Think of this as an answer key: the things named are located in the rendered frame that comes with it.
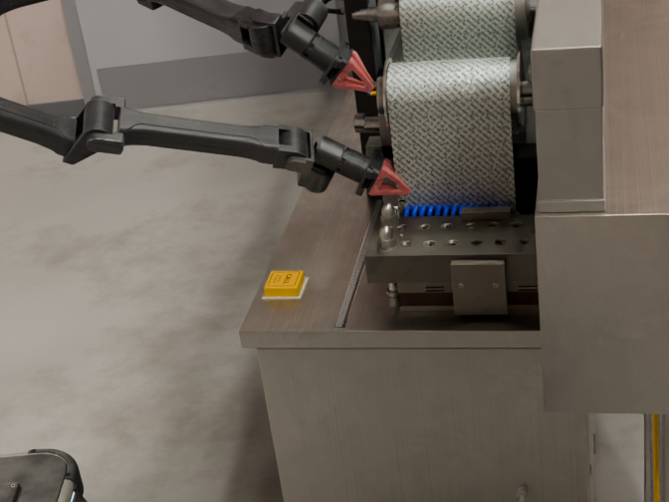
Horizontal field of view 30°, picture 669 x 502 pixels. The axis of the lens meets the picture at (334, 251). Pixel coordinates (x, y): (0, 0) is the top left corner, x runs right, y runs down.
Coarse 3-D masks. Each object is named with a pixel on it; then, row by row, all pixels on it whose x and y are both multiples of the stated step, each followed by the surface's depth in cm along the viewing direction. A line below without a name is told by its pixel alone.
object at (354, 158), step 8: (344, 152) 247; (352, 152) 248; (360, 152) 250; (376, 152) 252; (352, 160) 247; (360, 160) 248; (368, 160) 248; (336, 168) 249; (344, 168) 248; (352, 168) 247; (360, 168) 247; (368, 168) 244; (344, 176) 250; (352, 176) 248; (360, 176) 248; (368, 176) 245; (360, 184) 246; (360, 192) 247
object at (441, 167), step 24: (408, 144) 245; (432, 144) 244; (456, 144) 244; (480, 144) 243; (504, 144) 242; (408, 168) 248; (432, 168) 247; (456, 168) 246; (480, 168) 245; (504, 168) 244; (432, 192) 250; (456, 192) 249; (480, 192) 248; (504, 192) 247
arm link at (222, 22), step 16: (144, 0) 270; (160, 0) 263; (176, 0) 259; (192, 0) 256; (208, 0) 255; (224, 0) 254; (192, 16) 258; (208, 16) 253; (224, 16) 250; (240, 16) 248; (224, 32) 253; (240, 32) 248; (256, 32) 245; (272, 32) 246; (256, 48) 248; (272, 48) 248
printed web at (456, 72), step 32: (416, 0) 257; (448, 0) 255; (480, 0) 254; (512, 0) 253; (416, 32) 259; (448, 32) 258; (480, 32) 256; (512, 32) 255; (416, 64) 243; (448, 64) 241; (480, 64) 240; (416, 96) 240; (448, 96) 239; (480, 96) 238; (416, 128) 243; (448, 128) 242; (512, 128) 254
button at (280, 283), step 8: (272, 272) 257; (280, 272) 257; (288, 272) 257; (296, 272) 256; (272, 280) 255; (280, 280) 254; (288, 280) 254; (296, 280) 253; (304, 280) 257; (264, 288) 252; (272, 288) 252; (280, 288) 252; (288, 288) 251; (296, 288) 251; (272, 296) 253; (280, 296) 253; (288, 296) 252; (296, 296) 252
